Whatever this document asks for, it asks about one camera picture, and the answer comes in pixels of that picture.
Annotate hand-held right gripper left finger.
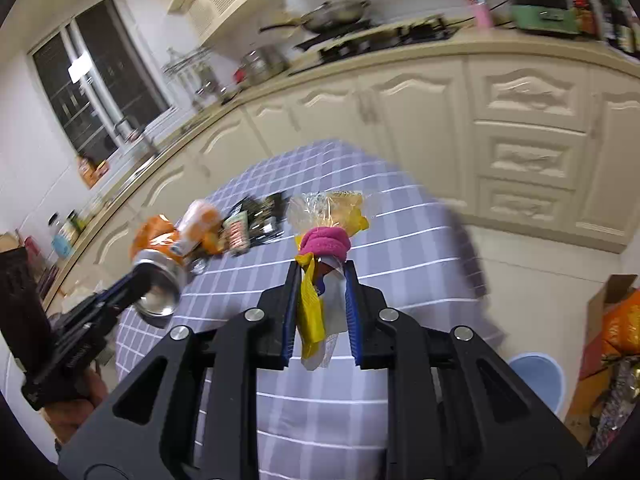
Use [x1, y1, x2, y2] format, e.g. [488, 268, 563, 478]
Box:
[57, 260, 306, 480]

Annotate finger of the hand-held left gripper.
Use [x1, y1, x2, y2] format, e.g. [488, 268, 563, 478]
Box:
[92, 265, 151, 311]

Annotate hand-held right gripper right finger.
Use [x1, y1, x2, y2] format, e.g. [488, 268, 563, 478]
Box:
[344, 259, 587, 480]

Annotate orange soda can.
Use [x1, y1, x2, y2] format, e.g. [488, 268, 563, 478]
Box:
[129, 214, 188, 318]

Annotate pink cloth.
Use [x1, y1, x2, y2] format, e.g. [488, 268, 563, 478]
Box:
[297, 226, 352, 263]

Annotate blue trash bin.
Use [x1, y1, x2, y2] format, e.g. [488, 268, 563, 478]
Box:
[507, 352, 566, 417]

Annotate person's left hand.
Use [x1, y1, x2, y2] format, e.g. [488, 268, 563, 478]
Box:
[40, 367, 111, 448]

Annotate clear blue label bottle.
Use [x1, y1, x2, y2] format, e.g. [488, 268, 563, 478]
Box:
[50, 212, 77, 261]

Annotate checked purple tablecloth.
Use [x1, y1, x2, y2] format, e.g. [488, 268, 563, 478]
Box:
[112, 140, 506, 480]

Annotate red green snack packet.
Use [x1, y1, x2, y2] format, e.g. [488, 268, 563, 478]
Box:
[220, 212, 251, 257]

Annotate orange white plastic bottle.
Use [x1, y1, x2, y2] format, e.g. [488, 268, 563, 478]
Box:
[176, 199, 223, 256]

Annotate black snack packet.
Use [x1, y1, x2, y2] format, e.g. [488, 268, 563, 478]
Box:
[235, 192, 286, 248]

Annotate clear plastic bag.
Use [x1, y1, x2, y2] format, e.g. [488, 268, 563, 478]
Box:
[286, 190, 371, 241]

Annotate orange box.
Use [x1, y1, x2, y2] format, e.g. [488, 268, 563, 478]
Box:
[76, 155, 111, 189]

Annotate kitchen window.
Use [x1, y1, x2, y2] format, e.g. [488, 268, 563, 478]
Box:
[27, 0, 176, 161]

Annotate cream kitchen cabinets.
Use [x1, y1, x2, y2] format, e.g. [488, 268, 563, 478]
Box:
[42, 52, 640, 311]

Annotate metal dish rack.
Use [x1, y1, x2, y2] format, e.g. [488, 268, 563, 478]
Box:
[162, 46, 222, 106]

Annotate cardboard box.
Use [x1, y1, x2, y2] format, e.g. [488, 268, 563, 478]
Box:
[565, 274, 640, 441]

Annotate steel pot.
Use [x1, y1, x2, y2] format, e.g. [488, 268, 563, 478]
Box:
[235, 45, 292, 86]

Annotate orange rice bag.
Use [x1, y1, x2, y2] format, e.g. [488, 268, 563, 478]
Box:
[600, 291, 640, 361]

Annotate black gas stove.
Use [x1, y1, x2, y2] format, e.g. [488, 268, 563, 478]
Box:
[292, 17, 458, 64]

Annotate cream range hood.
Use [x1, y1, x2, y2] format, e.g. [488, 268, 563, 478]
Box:
[187, 0, 286, 46]

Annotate steel wok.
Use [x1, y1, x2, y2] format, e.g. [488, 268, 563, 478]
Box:
[260, 0, 373, 34]

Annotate pink bottle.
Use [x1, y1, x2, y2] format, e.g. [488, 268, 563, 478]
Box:
[467, 0, 494, 29]

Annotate green kitchen appliance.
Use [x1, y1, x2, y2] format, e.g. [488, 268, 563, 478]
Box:
[507, 0, 581, 36]

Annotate red label sauce bottle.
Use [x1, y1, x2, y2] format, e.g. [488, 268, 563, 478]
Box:
[567, 0, 599, 37]

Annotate dark glass bottle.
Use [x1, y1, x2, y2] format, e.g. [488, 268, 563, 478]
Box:
[597, 0, 632, 52]

